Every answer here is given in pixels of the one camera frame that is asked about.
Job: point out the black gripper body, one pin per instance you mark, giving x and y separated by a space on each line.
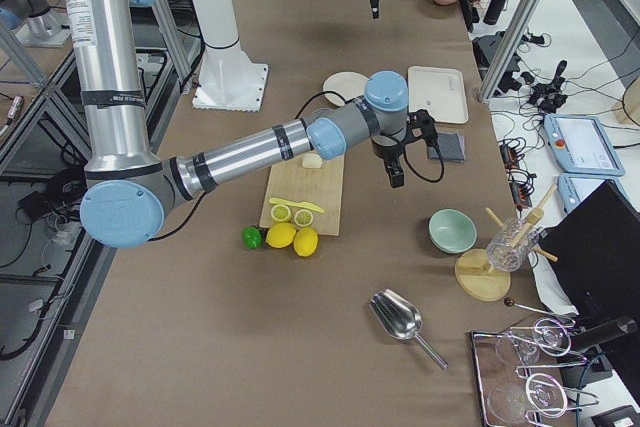
385 150

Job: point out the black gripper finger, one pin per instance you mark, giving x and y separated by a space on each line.
375 9
395 174

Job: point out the pale cream bun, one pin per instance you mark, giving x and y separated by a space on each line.
311 161

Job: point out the cream rabbit print tray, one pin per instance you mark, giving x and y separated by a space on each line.
439 91

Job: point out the grey folded cloth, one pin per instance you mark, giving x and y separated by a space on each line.
452 146

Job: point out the wooden cutting board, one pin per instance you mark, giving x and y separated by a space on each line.
289 180

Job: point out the round cream plate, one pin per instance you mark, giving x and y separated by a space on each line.
343 86

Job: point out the mint green bowl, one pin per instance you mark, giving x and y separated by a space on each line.
452 231

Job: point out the yellow plastic knife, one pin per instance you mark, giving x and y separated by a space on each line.
302 204

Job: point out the lower lemon half slice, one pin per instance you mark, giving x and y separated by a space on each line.
303 218

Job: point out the lemon half slice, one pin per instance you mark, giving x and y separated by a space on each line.
280 213
303 218

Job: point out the lower whole yellow lemon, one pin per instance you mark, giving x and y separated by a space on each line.
305 242

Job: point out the whole yellow lemon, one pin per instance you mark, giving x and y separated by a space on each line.
305 242
280 235

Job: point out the upper lemon half slice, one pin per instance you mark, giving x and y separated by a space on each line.
280 213

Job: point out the upper whole yellow lemon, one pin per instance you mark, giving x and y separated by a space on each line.
280 235

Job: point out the wooden cup stand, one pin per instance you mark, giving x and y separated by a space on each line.
485 273

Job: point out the clear patterned glass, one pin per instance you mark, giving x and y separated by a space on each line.
505 256

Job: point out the metal scoop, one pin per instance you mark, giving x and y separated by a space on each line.
402 321

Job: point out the green lime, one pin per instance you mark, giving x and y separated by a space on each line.
252 237

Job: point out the lower blue teach pendant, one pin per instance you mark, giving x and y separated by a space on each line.
574 188

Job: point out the blue teach pendant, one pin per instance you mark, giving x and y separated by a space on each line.
581 146
574 188

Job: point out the upper blue teach pendant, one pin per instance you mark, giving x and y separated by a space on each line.
581 146

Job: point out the black monitor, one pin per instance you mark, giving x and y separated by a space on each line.
597 246

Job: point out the metal glass rack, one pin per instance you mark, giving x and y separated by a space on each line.
518 374

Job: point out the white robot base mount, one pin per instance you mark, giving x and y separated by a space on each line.
228 79

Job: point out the aluminium frame post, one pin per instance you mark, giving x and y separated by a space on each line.
506 48

